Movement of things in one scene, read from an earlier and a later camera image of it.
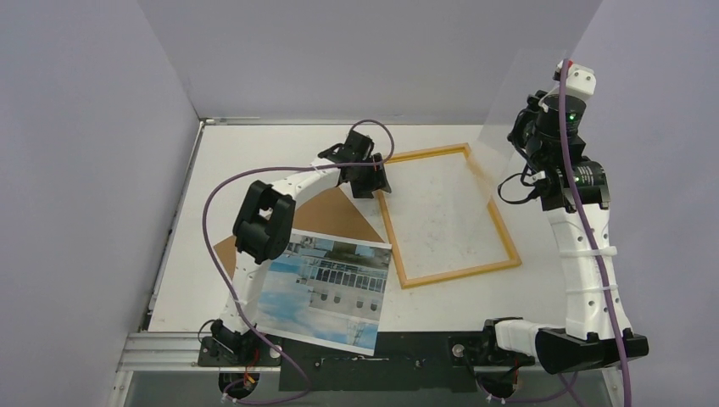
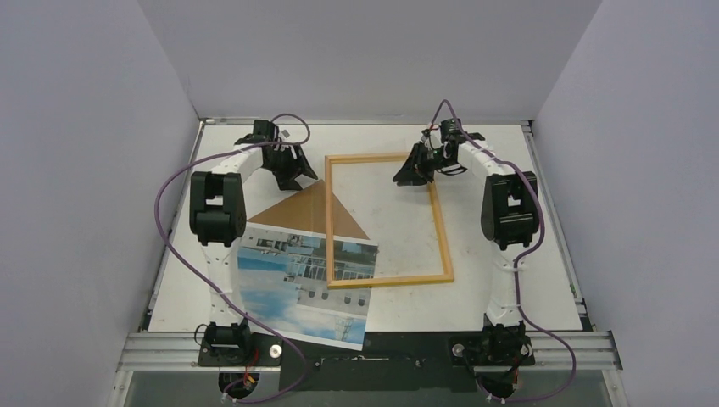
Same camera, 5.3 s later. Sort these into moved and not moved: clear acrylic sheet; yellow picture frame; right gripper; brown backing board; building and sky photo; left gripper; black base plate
Moved: yellow picture frame; right gripper; left gripper; clear acrylic sheet
Not moved: brown backing board; black base plate; building and sky photo
